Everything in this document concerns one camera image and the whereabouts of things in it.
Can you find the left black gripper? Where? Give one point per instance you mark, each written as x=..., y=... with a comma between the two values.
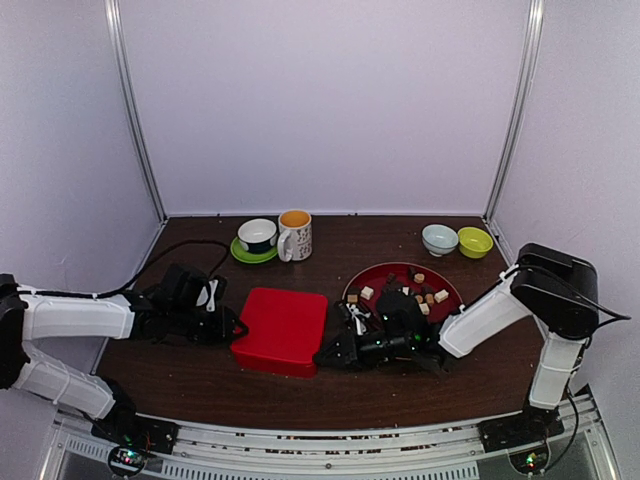
x=225, y=333

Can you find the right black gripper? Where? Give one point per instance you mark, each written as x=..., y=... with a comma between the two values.
x=349, y=358

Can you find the red chocolate box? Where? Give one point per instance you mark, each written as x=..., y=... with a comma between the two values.
x=277, y=366

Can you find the red box lid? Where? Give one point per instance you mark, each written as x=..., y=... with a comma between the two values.
x=283, y=324

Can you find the round red tray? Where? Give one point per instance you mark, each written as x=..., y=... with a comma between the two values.
x=414, y=281

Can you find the metal tongs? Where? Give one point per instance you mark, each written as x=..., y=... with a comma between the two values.
x=435, y=364

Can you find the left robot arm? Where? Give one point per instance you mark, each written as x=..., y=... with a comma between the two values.
x=186, y=303

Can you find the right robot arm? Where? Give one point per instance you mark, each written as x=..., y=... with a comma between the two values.
x=558, y=289

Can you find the white square chocolate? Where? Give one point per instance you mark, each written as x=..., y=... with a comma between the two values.
x=367, y=293

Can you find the white chocolate right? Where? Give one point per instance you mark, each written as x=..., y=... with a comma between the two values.
x=441, y=296

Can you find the green saucer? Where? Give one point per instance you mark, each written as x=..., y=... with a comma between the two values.
x=243, y=256

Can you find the white and dark cup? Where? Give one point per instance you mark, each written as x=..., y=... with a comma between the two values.
x=258, y=235

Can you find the white patterned mug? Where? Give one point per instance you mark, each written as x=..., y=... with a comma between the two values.
x=294, y=242

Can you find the light blue bowl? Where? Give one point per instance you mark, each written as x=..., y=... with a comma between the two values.
x=439, y=240

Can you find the lime green bowl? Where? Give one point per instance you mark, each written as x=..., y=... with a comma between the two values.
x=474, y=243

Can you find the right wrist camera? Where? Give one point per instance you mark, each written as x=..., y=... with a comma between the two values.
x=355, y=316

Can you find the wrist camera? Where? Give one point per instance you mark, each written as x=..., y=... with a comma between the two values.
x=355, y=316
x=212, y=293

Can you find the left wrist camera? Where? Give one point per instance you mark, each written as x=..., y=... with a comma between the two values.
x=212, y=293

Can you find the metal base rail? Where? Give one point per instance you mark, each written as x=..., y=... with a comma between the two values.
x=440, y=451

